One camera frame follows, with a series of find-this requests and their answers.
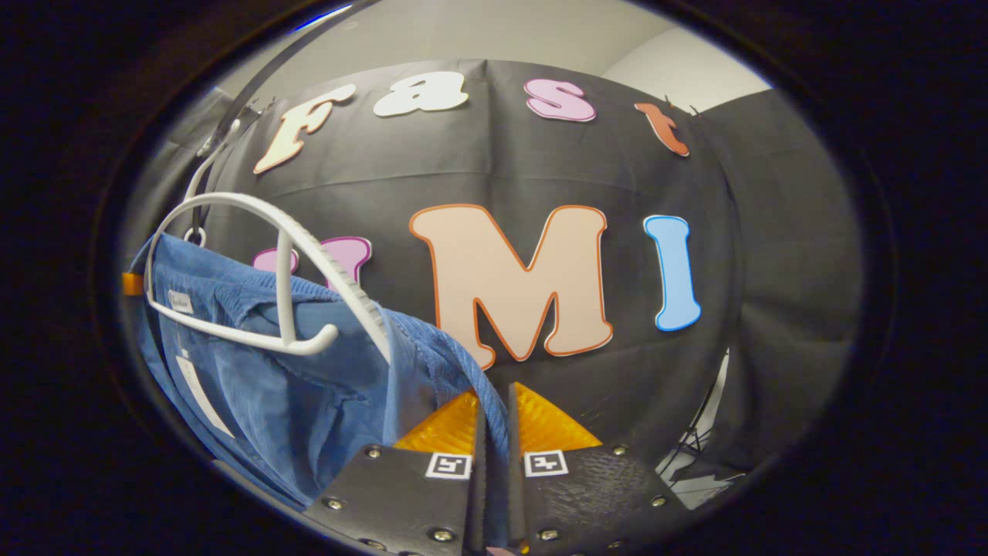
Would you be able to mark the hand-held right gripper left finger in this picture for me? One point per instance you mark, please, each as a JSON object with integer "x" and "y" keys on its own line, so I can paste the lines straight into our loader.
{"x": 476, "y": 502}

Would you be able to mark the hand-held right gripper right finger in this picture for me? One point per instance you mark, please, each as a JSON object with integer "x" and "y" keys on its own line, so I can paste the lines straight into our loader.
{"x": 515, "y": 494}

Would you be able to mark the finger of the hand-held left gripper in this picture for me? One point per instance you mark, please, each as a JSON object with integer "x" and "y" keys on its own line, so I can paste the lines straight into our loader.
{"x": 133, "y": 283}

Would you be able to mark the white plastic clothes hanger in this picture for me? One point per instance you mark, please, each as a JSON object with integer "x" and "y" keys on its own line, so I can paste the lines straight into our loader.
{"x": 309, "y": 235}

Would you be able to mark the black metal clothes rack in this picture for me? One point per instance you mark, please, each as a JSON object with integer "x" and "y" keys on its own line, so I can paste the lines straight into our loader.
{"x": 258, "y": 73}

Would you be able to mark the black backdrop cloth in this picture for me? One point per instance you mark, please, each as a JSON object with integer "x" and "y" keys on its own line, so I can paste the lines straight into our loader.
{"x": 772, "y": 270}

